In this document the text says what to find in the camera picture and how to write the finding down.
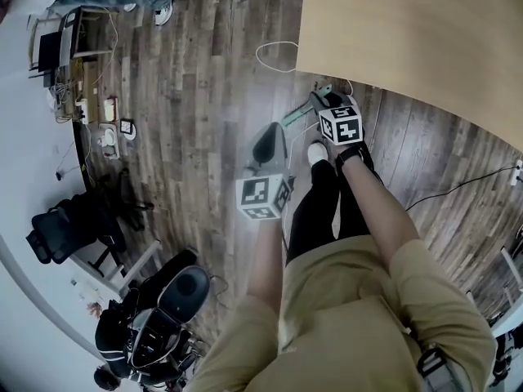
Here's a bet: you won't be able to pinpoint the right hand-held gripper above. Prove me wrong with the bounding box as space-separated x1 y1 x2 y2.
308 91 365 147

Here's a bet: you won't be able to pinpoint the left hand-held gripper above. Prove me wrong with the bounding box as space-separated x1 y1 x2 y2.
235 121 293 221

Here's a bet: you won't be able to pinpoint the teal handled utensil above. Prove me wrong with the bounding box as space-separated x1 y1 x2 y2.
281 82 333 129

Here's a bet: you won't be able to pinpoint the person's right forearm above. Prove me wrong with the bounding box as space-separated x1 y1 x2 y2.
337 159 424 271

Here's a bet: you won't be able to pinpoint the person's left forearm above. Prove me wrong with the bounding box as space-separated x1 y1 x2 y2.
246 216 288 316

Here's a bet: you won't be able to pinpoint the person's white shoe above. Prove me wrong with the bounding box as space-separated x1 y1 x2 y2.
306 141 329 167

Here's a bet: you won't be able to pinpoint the black wristwatch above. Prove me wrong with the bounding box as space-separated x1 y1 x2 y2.
334 145 365 167

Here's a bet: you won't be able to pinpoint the person's black trousers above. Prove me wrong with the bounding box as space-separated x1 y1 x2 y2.
284 158 372 265

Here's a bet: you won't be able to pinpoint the wooden table with white legs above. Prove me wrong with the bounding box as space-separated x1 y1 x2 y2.
293 0 523 154

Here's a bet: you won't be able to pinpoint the black square framed device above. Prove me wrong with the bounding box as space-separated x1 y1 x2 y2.
118 118 138 140

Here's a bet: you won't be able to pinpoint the white round device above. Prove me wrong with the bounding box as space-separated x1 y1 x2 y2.
97 122 122 161

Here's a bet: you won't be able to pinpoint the person's olive shirt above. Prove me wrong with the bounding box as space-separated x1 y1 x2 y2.
186 234 498 392

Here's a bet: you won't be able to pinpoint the flat cardboard box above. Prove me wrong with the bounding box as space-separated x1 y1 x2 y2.
69 57 101 124

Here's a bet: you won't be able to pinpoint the black mesh office chair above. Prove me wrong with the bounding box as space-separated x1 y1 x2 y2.
25 168 155 265

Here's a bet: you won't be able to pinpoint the low shelf with equipment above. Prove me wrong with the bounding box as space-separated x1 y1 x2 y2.
27 5 120 82

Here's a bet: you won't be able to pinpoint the long white cable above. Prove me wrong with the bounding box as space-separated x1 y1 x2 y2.
255 40 355 97

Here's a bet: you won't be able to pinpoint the person's backpack strap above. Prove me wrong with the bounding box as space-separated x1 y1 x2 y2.
415 345 451 384

